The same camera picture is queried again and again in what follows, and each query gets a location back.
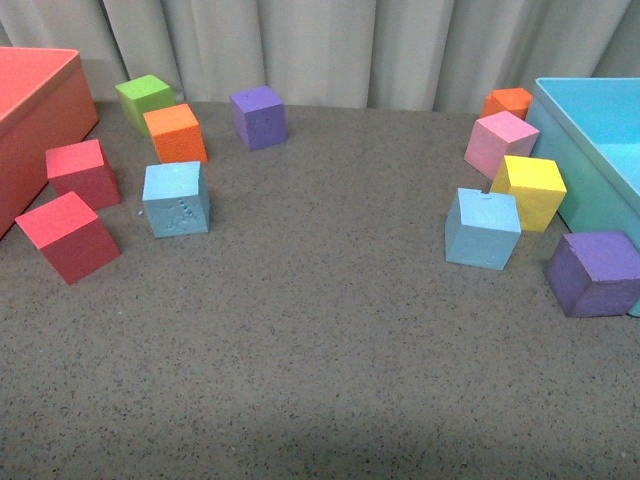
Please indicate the light blue cube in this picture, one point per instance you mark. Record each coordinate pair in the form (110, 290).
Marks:
(176, 199)
(481, 229)

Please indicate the purple foam cube rear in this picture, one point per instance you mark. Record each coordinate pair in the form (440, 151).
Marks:
(259, 117)

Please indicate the purple foam cube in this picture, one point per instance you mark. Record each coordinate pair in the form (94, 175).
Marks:
(259, 117)
(594, 274)

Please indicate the orange foam cube left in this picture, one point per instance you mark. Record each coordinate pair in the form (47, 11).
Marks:
(176, 134)

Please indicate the orange foam cube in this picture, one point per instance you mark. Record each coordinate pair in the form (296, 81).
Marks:
(514, 100)
(176, 134)

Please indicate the yellow foam cube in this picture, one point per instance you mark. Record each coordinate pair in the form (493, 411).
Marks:
(537, 186)

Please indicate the grey curtain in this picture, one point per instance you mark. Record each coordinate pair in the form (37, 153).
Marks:
(409, 55)

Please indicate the pink foam cube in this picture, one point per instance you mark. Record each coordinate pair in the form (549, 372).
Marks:
(494, 136)

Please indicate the green foam cube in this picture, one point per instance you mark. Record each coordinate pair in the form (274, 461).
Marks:
(141, 95)

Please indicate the orange foam cube right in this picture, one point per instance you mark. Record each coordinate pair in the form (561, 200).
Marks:
(514, 100)

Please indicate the red foam cube rear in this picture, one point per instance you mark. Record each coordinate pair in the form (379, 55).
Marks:
(84, 169)

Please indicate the red foam cube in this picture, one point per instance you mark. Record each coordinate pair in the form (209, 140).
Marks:
(84, 169)
(70, 235)

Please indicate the red foam cube front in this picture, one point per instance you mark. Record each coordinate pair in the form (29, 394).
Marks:
(70, 235)

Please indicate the purple foam cube right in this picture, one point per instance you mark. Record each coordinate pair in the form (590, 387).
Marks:
(594, 274)

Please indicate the light blue storage box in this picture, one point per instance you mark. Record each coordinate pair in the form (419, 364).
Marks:
(590, 128)

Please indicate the red storage box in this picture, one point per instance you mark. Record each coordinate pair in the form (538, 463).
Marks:
(45, 103)

